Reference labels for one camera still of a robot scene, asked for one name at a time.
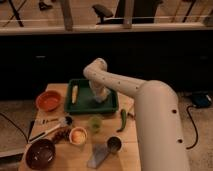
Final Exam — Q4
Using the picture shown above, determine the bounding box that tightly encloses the green plastic tray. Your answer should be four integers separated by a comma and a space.
64, 79, 119, 114

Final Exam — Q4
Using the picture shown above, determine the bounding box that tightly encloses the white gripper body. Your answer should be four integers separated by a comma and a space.
89, 81, 110, 103

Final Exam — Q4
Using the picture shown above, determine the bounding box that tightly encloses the metal cup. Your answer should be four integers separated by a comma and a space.
107, 136, 122, 154

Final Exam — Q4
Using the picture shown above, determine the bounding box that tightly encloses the brown pine cone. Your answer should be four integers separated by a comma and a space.
52, 128, 71, 144

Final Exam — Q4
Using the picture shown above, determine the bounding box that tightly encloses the small green cup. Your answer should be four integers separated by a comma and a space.
88, 116, 102, 133

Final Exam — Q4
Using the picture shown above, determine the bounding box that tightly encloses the black office chair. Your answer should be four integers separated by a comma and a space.
92, 0, 163, 25

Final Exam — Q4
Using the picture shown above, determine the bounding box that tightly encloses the green chili pepper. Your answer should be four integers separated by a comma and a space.
116, 109, 127, 132

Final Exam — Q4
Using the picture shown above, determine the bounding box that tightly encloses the dark purple bowl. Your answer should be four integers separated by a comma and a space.
25, 139, 56, 170

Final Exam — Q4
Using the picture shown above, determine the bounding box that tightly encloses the black floor device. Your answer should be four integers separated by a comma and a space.
190, 93, 212, 108

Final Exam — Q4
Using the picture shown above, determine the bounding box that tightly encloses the yellow corn cob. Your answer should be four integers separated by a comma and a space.
72, 85, 78, 104

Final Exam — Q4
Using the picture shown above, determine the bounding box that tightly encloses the small cup orange inside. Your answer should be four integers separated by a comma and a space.
69, 127, 87, 146

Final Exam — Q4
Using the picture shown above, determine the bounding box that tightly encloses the orange bowl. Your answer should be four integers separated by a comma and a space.
35, 90, 61, 112

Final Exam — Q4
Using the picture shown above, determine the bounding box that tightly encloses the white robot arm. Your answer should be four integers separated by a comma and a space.
83, 58, 190, 171

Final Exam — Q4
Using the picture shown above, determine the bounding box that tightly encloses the black cable on floor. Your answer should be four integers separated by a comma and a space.
0, 112, 30, 143

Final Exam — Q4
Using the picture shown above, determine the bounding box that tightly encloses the grey blue cloth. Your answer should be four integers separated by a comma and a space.
87, 144, 109, 169

